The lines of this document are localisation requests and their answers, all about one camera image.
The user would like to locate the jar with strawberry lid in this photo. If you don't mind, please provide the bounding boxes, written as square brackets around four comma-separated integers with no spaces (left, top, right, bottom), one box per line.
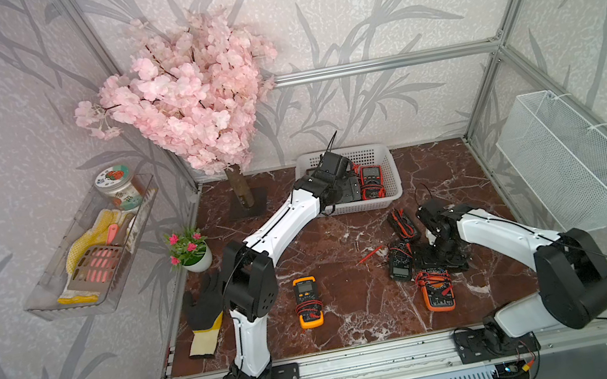
[93,164,144,211]

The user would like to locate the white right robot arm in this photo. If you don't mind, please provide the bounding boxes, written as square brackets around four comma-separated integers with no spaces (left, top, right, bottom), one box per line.
[414,199,607,356]

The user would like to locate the white wire mesh basket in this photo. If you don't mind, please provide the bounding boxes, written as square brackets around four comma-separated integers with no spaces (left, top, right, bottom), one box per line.
[496,90,607,232]

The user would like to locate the white plastic perforated basket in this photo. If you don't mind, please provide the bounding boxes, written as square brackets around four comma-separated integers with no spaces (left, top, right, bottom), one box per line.
[290,144,403,216]

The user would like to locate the small potted pink flowers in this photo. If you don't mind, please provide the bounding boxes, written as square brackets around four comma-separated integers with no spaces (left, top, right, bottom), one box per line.
[165,227,213,273]

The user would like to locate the pink brown grater tool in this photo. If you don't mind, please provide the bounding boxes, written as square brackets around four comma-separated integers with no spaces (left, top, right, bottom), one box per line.
[67,225,123,294]

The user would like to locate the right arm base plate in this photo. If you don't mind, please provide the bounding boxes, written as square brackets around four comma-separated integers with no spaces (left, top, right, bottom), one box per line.
[451,325,541,364]

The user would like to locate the orange multimeter front right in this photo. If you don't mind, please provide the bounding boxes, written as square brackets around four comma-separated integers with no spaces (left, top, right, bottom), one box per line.
[415,268,457,313]

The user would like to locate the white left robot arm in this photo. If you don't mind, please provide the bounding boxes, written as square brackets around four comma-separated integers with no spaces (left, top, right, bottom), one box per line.
[219,152,351,379]

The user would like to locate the dark green multimeter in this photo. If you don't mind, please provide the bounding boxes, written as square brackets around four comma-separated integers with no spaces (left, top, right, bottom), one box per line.
[333,174,362,205]

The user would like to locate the small black multimeter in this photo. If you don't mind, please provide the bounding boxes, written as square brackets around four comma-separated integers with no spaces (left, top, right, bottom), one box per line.
[387,241,414,283]

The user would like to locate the clear acrylic wall shelf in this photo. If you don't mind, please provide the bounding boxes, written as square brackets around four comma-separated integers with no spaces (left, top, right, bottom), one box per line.
[24,173,158,322]

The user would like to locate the loose red test probe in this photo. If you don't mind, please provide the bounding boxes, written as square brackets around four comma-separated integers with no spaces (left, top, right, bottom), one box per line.
[358,245,388,265]

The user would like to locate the aluminium front rail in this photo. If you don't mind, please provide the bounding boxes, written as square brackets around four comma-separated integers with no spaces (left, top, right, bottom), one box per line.
[182,321,607,379]

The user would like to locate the small red multimeter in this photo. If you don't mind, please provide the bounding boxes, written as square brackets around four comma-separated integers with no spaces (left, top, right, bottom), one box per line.
[359,165,386,201]

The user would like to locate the black yellow work glove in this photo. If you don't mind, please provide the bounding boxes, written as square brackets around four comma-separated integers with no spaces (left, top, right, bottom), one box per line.
[182,271,224,359]

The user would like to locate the slim black multimeter with probes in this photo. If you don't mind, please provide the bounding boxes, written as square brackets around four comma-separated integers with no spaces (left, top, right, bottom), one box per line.
[387,209,421,243]

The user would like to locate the yellow Aneng multimeter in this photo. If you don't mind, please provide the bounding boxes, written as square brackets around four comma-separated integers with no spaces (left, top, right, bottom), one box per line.
[292,276,325,330]

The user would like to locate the pink cherry blossom tree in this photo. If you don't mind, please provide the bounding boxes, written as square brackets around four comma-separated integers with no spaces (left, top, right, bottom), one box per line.
[74,11,277,210]

